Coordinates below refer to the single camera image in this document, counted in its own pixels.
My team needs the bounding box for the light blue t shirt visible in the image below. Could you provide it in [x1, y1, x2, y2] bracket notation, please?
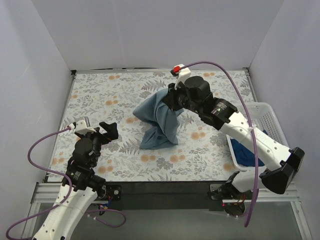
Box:
[133, 89, 184, 150]

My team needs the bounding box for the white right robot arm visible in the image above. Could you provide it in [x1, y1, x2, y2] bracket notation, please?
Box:
[163, 76, 305, 199]

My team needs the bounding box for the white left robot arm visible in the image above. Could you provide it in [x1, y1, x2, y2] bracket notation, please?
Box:
[33, 119, 119, 240]

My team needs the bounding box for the floral patterned table cloth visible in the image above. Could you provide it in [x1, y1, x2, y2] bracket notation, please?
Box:
[62, 70, 235, 182]

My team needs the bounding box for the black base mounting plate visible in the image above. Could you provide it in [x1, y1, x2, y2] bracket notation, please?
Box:
[96, 180, 252, 212]

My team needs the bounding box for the white plastic laundry basket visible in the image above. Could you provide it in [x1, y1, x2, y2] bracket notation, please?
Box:
[226, 102, 288, 172]

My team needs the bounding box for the dark blue t shirt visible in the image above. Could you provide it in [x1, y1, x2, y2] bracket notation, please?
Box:
[230, 138, 255, 167]

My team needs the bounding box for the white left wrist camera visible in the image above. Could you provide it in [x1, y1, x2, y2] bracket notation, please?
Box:
[70, 116, 94, 135]

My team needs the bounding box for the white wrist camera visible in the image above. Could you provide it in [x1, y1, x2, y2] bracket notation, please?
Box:
[170, 64, 191, 90]
[70, 116, 94, 135]

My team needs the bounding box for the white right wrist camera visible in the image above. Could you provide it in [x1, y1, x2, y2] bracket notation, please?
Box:
[170, 64, 191, 90]

